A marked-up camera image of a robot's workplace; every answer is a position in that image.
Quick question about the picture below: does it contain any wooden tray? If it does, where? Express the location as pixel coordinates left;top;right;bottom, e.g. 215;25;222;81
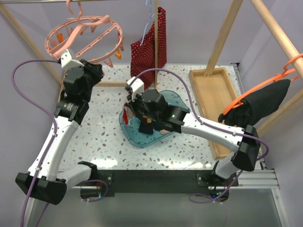
188;67;262;160

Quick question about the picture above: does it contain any teal transparent plastic basin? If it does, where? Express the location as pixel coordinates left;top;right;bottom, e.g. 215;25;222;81
119;90;189;148

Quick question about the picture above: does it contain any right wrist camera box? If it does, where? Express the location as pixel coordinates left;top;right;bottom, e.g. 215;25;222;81
125;77;144;100

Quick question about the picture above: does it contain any pink round clip hanger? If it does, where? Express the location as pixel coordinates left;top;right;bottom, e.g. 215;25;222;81
45;0;124;68

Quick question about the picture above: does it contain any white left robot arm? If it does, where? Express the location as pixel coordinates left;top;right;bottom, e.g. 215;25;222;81
15;59;104;205

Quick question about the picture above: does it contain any brown yellow argyle sock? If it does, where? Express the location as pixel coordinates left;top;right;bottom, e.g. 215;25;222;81
138;115;154;135

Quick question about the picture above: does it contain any red polka dot garment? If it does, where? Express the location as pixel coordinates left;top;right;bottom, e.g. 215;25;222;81
130;7;167;77

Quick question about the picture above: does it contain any orange plastic hanger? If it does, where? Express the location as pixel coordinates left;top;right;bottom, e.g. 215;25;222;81
223;53;303;115

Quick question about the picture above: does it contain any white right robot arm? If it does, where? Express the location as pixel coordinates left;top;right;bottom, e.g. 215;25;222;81
125;90;260;186

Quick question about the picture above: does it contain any black garment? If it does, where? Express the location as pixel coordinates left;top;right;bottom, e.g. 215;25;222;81
218;79;291;128

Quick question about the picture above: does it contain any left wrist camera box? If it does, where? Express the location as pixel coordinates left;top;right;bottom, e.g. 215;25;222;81
60;49;84;70

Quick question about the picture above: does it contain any blue wire hanger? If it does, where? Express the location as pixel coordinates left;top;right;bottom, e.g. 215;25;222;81
140;0;158;46

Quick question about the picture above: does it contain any wooden drying rack frame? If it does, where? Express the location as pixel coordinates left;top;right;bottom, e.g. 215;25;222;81
0;0;303;138

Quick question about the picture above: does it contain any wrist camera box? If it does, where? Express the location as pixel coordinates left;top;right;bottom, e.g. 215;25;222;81
125;77;144;100
60;49;84;70

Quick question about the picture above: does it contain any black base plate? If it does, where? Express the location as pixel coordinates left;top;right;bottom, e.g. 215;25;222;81
78;170;239;199

